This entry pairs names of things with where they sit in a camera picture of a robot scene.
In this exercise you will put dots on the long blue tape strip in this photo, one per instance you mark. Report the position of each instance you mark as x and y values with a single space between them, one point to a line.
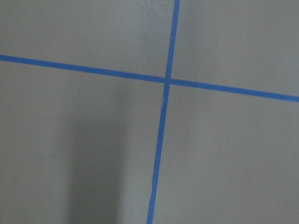
135 76

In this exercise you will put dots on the crossing blue tape strip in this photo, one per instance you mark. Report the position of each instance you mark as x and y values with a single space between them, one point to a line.
163 113

